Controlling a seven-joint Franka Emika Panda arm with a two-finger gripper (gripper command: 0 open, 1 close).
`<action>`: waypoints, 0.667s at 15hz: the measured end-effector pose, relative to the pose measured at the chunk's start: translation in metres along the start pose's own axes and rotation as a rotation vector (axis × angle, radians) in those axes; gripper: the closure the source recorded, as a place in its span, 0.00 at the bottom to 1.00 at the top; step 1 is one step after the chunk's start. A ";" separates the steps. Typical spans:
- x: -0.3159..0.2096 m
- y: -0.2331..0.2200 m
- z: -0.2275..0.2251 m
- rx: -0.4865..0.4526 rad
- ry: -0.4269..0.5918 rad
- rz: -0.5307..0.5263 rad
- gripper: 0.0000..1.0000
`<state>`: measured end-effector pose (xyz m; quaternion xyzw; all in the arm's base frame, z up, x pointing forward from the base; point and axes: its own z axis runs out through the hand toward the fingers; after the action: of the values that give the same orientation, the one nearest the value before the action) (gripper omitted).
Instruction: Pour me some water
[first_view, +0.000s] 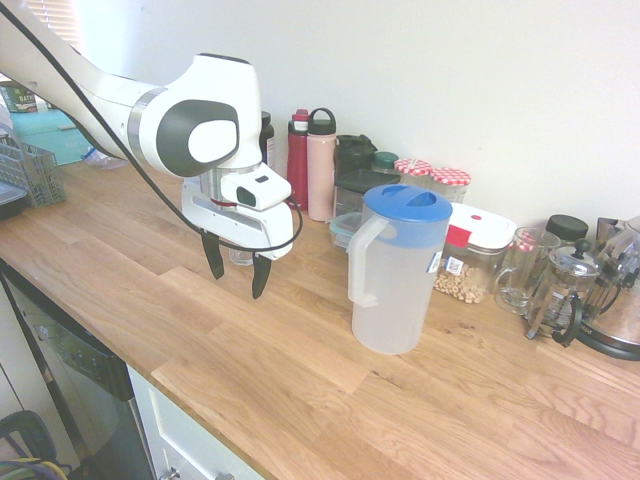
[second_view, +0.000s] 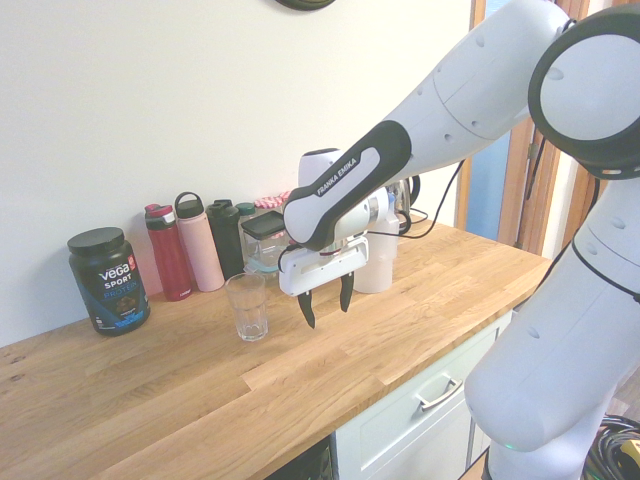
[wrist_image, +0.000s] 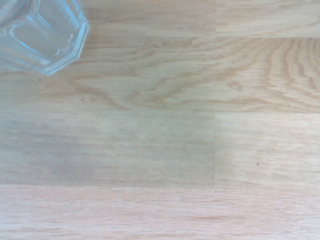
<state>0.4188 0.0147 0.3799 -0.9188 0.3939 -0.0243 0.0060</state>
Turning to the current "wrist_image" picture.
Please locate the clear faceted drinking glass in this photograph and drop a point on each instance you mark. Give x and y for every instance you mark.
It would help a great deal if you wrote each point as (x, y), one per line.
(37, 37)

